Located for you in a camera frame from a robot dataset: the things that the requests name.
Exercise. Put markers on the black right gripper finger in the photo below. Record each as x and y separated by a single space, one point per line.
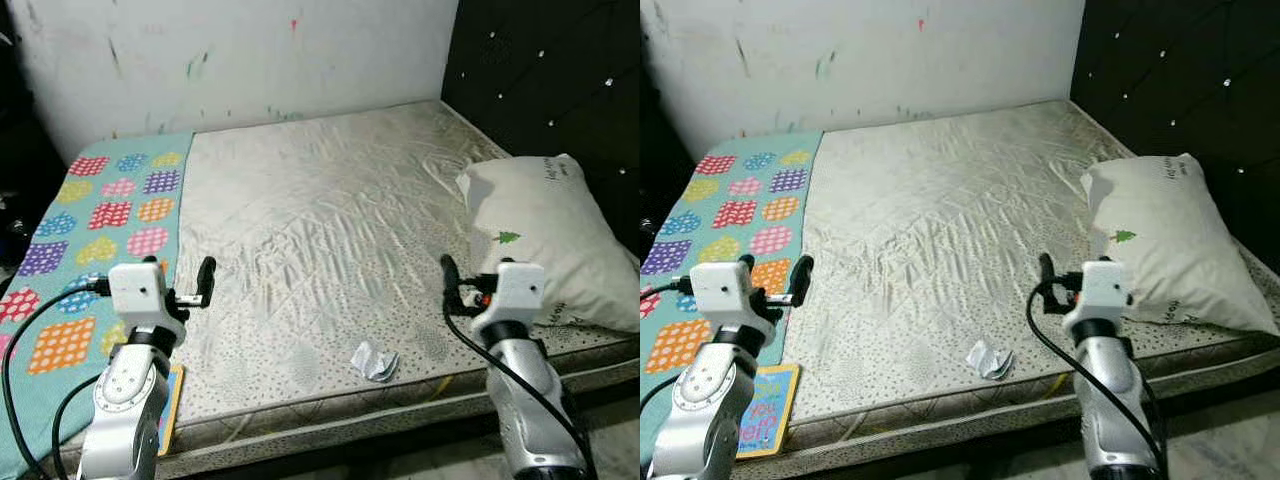
1046 270
450 272

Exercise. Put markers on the white pillow green tree print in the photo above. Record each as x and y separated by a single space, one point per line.
550 230
1170 230

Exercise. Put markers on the teal blanket colourful hearts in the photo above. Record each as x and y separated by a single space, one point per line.
100 210
720 200

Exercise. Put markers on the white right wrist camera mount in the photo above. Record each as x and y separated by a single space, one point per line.
515 290
1100 290

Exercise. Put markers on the white paper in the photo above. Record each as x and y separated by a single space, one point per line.
372 362
988 360

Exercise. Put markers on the white quilted mattress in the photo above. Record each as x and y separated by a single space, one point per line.
320 250
940 250

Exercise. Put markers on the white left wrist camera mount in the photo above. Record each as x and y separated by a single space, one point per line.
140 290
725 290

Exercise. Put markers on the black tufted headboard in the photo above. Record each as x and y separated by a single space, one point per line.
540 80
1170 70

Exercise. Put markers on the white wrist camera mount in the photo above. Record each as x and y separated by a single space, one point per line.
515 290
725 290
140 290
1100 290

